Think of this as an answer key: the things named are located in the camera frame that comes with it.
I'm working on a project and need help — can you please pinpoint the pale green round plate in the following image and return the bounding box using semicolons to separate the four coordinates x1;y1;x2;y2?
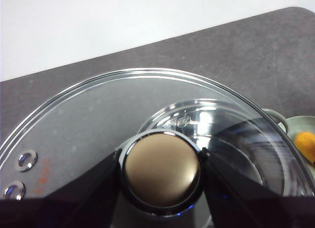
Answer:
286;115;315;165

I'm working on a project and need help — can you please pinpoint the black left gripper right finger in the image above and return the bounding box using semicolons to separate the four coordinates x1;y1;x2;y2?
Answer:
200;146;315;228

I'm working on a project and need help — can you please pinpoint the yellow corn cob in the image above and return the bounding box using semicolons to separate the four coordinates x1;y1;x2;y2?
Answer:
294;131;315;166

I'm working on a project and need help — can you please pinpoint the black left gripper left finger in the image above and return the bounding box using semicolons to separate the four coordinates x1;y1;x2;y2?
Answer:
0;148;124;228

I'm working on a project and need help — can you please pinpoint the glass lid with green knob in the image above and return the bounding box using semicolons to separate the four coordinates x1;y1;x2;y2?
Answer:
0;67;315;228

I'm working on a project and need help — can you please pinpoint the pale green electric steamer pot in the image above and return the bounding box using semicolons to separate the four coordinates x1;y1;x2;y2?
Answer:
136;97;315;197

